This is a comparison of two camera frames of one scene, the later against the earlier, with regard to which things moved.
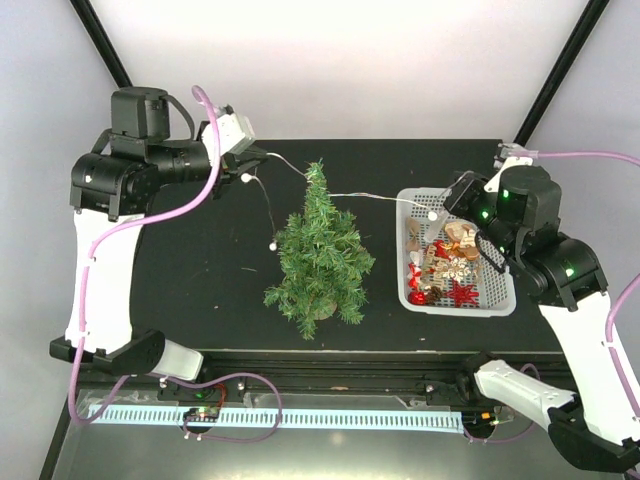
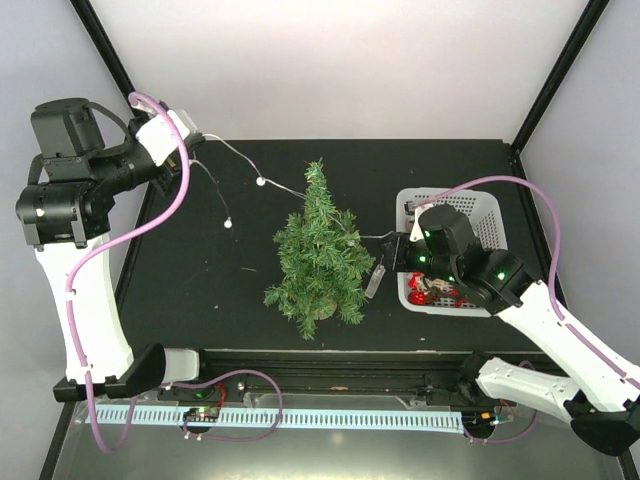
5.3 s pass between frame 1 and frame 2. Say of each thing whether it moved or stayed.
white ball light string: moved
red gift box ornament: stayed
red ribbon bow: stayed
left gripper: moved
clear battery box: moved
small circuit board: stayed
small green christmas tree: stayed
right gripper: moved
